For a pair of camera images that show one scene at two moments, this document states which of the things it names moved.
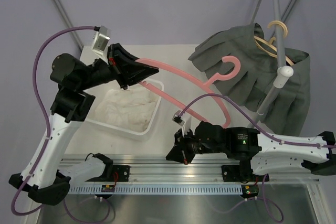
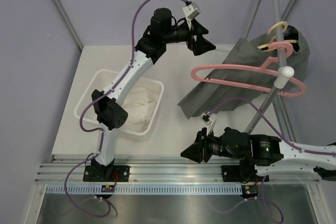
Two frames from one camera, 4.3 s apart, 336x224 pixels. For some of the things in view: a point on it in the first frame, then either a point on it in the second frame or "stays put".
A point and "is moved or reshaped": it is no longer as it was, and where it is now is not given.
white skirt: x=132 y=109 stays put
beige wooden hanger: x=269 y=46 to x=274 y=39
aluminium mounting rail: x=164 y=171 stays put
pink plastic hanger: x=208 y=84 to x=266 y=66
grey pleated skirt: x=242 y=63 is moved or reshaped
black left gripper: x=126 y=68 to x=201 y=44
